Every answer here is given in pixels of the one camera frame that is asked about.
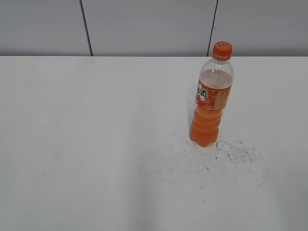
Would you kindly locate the orange bottle cap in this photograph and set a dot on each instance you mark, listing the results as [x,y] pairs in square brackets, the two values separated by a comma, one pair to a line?
[222,51]

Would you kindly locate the orange soda plastic bottle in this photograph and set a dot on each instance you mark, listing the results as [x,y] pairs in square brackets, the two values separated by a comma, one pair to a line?
[213,89]

